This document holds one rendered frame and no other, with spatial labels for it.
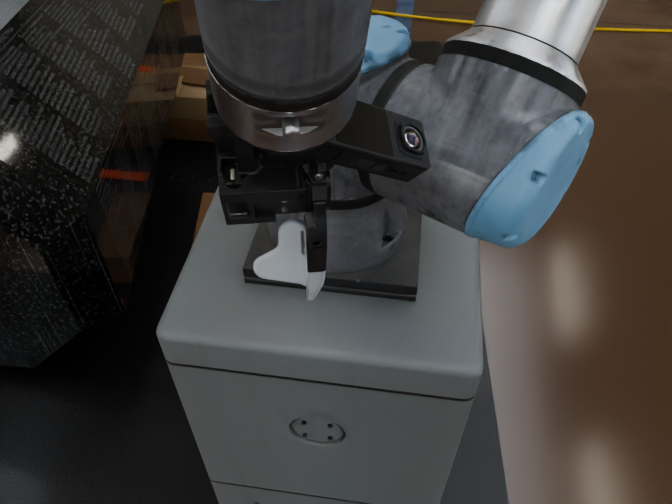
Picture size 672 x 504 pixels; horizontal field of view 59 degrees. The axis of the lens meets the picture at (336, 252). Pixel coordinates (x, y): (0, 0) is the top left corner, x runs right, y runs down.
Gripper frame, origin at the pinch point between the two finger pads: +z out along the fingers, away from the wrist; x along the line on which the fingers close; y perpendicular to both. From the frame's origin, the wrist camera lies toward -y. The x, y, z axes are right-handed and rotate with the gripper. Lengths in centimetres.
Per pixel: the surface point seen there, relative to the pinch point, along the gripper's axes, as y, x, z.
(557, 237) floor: -92, -47, 130
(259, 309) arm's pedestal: 6.1, 2.1, 20.3
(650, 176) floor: -140, -73, 140
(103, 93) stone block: 43, -72, 73
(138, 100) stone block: 38, -78, 85
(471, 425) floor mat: -43, 13, 105
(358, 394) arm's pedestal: -5.5, 13.1, 23.9
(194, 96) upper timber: 30, -118, 139
